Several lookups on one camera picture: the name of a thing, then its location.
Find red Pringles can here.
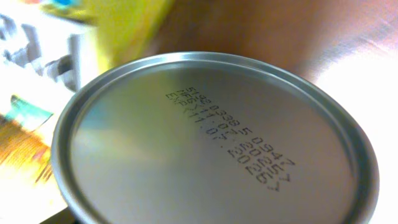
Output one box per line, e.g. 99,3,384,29
51,52,379,223

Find green Pretz snack box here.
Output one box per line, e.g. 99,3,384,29
0,0,175,224

